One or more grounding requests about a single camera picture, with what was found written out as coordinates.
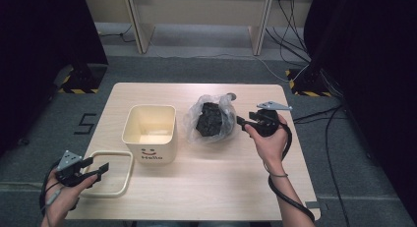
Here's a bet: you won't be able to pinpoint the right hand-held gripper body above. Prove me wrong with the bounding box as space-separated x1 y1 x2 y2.
250 101 293 139

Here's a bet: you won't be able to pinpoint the short black floor cable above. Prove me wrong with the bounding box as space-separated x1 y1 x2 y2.
97 25 137 44

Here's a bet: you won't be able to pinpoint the beige desk leg panel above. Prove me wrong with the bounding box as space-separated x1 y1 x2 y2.
122 0 156 55
247 0 275 57

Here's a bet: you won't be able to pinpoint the thin wrist band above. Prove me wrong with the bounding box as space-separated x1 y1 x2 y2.
265 164 290 179

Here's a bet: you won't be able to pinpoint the black cables bundle from socket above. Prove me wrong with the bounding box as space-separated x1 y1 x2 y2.
265 0 313 65

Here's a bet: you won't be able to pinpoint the right hand-held gripper cable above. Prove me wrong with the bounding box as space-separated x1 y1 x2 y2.
268 121 317 223

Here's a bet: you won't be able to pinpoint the person's left hand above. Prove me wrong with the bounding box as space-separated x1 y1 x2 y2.
40 175 99 222

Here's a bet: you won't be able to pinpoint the cream bin rim ring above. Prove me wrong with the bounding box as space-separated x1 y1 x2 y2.
80 149 135 199

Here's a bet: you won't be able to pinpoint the person's right hand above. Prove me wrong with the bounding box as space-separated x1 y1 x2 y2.
244 114 290 170

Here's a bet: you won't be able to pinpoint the left hand-held gripper cable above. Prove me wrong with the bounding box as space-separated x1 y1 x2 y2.
38 159 64 227

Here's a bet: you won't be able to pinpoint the cream square trash bin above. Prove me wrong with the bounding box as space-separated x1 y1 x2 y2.
121 103 179 165

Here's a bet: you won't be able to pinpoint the black curtain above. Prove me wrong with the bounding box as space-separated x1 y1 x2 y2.
303 0 417 218
0 0 109 156

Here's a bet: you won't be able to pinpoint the long black floor cables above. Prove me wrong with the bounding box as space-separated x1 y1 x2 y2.
292 103 352 227

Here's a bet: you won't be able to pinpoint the hand-held gripper cable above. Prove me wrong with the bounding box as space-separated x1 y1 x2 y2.
268 121 317 223
38 159 64 227

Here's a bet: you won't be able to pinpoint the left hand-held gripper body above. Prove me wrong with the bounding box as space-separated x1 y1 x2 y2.
55 150 101 188

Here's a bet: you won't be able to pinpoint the stand base with striped tape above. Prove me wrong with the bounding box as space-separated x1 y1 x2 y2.
58 63 109 95
284 68 334 98

